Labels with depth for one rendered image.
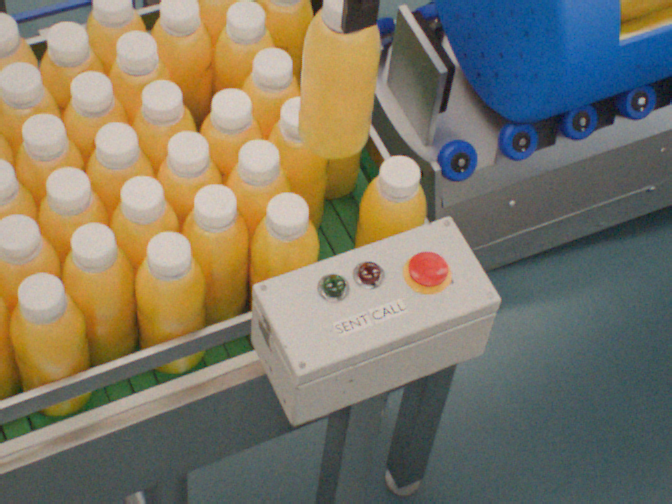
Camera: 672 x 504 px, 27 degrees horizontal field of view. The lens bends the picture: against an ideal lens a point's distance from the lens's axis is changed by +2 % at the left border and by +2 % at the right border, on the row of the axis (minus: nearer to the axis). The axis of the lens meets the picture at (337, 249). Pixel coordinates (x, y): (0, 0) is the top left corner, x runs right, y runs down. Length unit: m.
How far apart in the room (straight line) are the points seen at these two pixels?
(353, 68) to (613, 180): 0.55
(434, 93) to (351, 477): 0.42
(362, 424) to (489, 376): 1.07
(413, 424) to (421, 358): 0.84
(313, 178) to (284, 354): 0.27
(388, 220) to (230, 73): 0.25
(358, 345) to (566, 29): 0.38
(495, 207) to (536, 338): 0.98
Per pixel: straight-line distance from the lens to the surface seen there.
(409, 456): 2.19
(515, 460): 2.39
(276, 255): 1.30
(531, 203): 1.58
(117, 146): 1.32
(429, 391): 2.00
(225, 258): 1.31
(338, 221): 1.50
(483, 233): 1.57
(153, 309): 1.29
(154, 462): 1.47
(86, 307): 1.30
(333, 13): 1.14
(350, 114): 1.21
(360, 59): 1.16
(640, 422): 2.48
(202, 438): 1.47
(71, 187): 1.30
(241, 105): 1.35
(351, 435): 1.41
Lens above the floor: 2.12
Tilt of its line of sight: 56 degrees down
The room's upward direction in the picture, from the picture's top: 8 degrees clockwise
